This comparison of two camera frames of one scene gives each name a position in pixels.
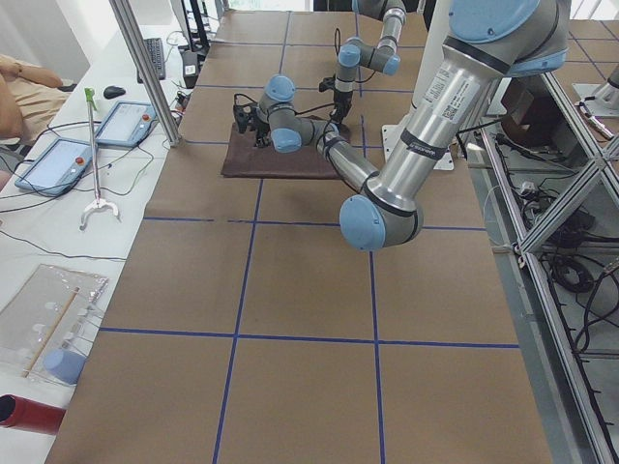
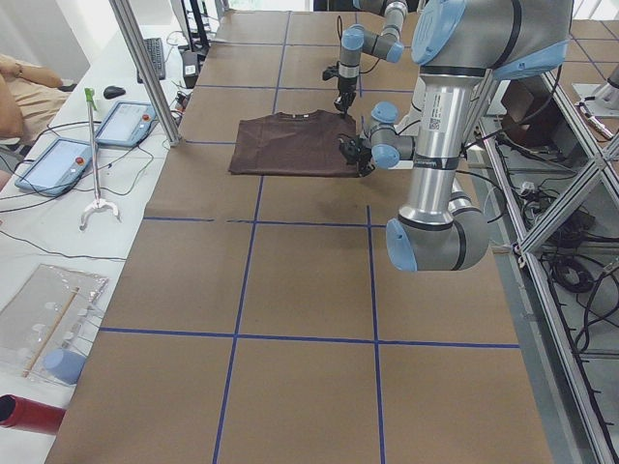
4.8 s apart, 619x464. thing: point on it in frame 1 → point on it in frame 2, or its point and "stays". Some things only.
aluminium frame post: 127,22 stays
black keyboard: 156,50 stays
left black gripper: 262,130 → 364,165
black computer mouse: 112,91 stays
